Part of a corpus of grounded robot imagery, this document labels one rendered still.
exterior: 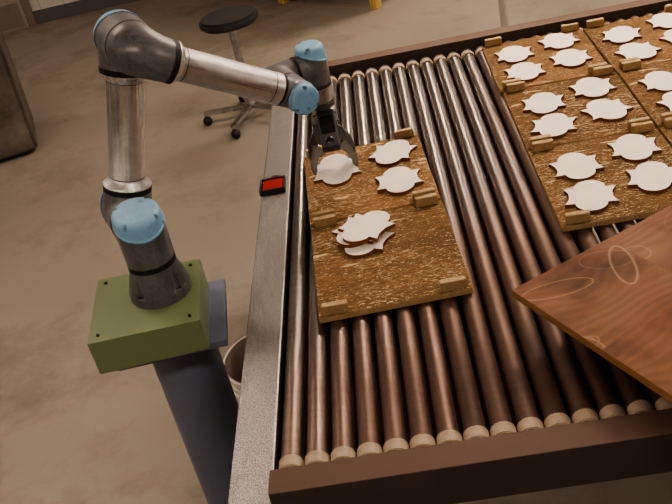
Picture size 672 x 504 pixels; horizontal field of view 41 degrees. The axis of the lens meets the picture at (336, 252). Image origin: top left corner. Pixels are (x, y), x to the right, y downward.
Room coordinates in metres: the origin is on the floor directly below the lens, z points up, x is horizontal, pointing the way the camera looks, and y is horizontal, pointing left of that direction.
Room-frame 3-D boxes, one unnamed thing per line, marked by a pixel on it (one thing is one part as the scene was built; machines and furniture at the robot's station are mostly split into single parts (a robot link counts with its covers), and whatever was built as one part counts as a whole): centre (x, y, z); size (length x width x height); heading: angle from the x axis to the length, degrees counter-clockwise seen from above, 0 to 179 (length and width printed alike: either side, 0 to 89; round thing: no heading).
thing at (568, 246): (2.09, -0.57, 0.90); 1.95 x 0.05 x 0.05; 174
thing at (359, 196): (2.24, -0.13, 0.93); 0.41 x 0.35 x 0.02; 177
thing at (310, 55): (2.15, -0.05, 1.32); 0.09 x 0.08 x 0.11; 109
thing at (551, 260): (2.09, -0.52, 0.90); 1.95 x 0.05 x 0.05; 174
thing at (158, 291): (1.85, 0.43, 1.01); 0.15 x 0.15 x 0.10
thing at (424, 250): (1.82, -0.11, 0.93); 0.41 x 0.35 x 0.02; 177
